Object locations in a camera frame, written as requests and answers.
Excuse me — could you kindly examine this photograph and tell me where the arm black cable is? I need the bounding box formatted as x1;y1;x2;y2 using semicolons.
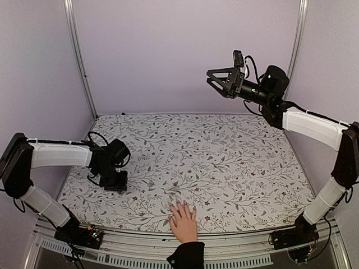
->
244;55;264;84
87;131;111;149

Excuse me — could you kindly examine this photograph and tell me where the left aluminium frame post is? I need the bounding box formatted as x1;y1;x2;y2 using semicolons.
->
63;0;98;119

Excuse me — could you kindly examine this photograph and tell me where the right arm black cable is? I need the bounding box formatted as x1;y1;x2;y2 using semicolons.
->
244;55;264;84

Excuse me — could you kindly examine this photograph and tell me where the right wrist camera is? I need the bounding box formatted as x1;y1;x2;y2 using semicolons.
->
233;50;245;68

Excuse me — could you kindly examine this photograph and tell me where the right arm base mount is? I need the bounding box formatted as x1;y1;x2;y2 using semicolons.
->
268;226;319;263

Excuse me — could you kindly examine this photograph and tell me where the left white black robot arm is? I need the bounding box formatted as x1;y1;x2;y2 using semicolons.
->
1;132;131;243

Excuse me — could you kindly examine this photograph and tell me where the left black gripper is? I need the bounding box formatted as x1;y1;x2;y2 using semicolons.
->
96;164;128;191

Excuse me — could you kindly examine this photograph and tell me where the black sleeved forearm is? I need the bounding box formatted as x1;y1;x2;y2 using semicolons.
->
167;242;205;269

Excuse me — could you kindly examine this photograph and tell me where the aluminium frame post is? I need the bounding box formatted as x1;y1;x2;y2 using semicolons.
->
63;0;98;119
286;0;309;82

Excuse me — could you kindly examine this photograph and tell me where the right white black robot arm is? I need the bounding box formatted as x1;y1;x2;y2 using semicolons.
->
206;65;358;244

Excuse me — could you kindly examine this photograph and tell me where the front aluminium rail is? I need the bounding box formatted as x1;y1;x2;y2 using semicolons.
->
25;217;351;269

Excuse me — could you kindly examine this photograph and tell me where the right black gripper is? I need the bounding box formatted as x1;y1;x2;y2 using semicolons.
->
208;67;273;106

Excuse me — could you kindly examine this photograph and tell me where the right aluminium frame post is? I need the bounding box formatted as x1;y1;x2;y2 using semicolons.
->
286;0;309;82

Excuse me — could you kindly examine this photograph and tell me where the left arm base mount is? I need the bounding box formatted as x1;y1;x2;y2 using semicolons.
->
54;225;104;249

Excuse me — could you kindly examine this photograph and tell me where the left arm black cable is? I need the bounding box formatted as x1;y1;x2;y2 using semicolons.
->
87;131;111;149

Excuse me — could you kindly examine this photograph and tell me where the person's hand with painted nails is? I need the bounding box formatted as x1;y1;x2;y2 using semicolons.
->
169;202;198;244

